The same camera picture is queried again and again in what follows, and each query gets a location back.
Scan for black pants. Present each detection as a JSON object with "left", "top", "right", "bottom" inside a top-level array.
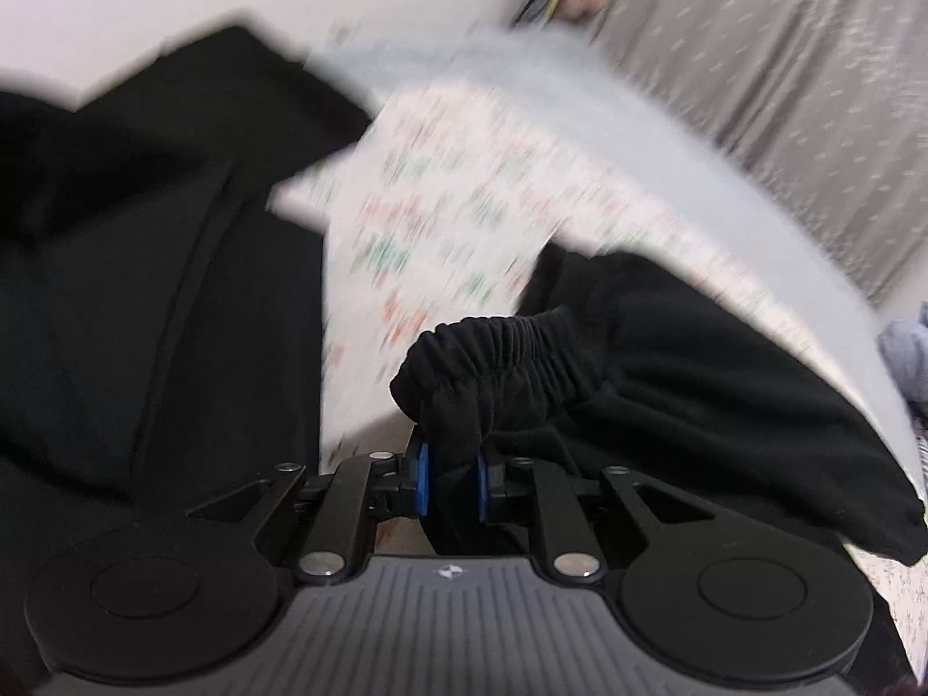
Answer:
[{"left": 0, "top": 23, "right": 928, "bottom": 696}]

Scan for floral white bed cover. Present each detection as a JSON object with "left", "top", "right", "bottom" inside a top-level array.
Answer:
[{"left": 270, "top": 84, "right": 926, "bottom": 672}]

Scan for light blue bed sheet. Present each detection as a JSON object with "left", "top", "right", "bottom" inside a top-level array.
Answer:
[{"left": 307, "top": 30, "right": 919, "bottom": 468}]

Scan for blue grey cloth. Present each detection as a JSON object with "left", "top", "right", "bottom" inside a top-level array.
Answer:
[{"left": 878, "top": 303, "right": 928, "bottom": 415}]

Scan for grey patterned curtain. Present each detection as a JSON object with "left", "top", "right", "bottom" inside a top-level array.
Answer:
[{"left": 594, "top": 0, "right": 926, "bottom": 303}]

